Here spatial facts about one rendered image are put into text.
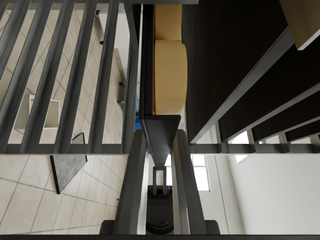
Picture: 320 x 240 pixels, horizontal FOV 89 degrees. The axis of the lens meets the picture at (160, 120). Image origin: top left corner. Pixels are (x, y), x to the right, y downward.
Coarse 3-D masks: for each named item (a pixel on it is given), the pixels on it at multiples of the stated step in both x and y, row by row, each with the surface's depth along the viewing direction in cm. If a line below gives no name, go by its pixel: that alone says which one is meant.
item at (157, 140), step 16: (144, 16) 7; (144, 32) 7; (144, 48) 7; (144, 64) 6; (144, 80) 6; (144, 96) 6; (144, 112) 6; (144, 128) 7; (160, 128) 7; (176, 128) 7; (160, 144) 10; (160, 160) 18
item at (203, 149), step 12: (12, 144) 47; (48, 144) 47; (72, 144) 47; (84, 144) 47; (108, 144) 47; (120, 144) 47; (204, 144) 47; (216, 144) 47; (240, 144) 47; (264, 144) 47; (276, 144) 47; (300, 144) 47
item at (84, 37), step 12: (96, 0) 67; (84, 12) 61; (84, 24) 61; (84, 36) 60; (84, 48) 58; (84, 60) 56; (72, 72) 53; (72, 84) 53; (72, 96) 52; (72, 108) 50; (60, 120) 46; (72, 120) 49; (60, 132) 46; (72, 132) 48; (60, 144) 46
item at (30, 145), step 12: (72, 0) 67; (60, 12) 61; (72, 12) 64; (60, 24) 61; (60, 36) 60; (60, 48) 58; (48, 60) 54; (60, 60) 57; (48, 72) 54; (48, 84) 53; (36, 96) 49; (48, 96) 52; (36, 108) 49; (48, 108) 50; (36, 120) 49; (24, 132) 45; (36, 132) 48; (24, 144) 45; (36, 144) 46
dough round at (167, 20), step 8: (160, 8) 11; (168, 8) 11; (176, 8) 11; (160, 16) 11; (168, 16) 11; (176, 16) 11; (160, 24) 11; (168, 24) 11; (176, 24) 11; (160, 32) 11; (168, 32) 11; (176, 32) 11
